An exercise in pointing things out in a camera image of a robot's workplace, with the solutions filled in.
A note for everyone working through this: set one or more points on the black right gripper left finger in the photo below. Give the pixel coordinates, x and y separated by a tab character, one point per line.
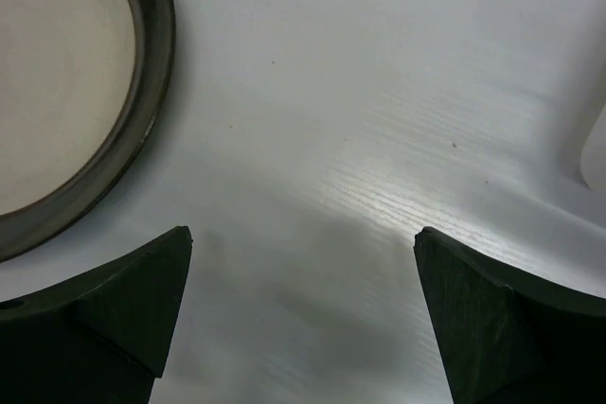
102	336

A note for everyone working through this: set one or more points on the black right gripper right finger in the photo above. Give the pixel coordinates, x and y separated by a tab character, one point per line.
508	336

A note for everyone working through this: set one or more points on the black rimmed cream plate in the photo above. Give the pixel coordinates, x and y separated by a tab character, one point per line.
82	84

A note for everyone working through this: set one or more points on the white wire dish rack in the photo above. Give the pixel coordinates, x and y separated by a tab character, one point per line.
593	156

